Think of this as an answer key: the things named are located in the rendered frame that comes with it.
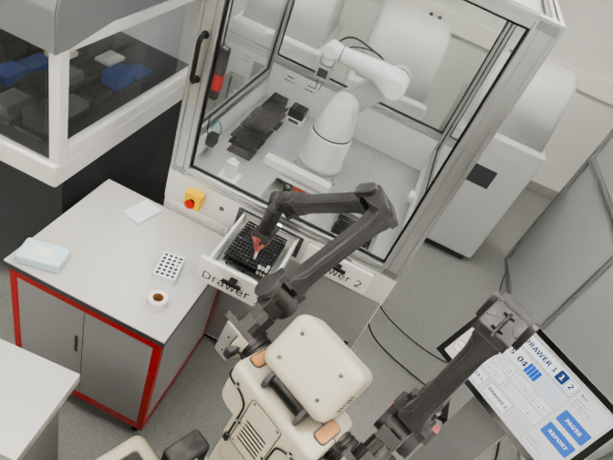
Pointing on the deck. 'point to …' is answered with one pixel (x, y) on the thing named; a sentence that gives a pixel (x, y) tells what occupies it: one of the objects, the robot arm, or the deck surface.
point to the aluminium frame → (193, 98)
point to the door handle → (197, 57)
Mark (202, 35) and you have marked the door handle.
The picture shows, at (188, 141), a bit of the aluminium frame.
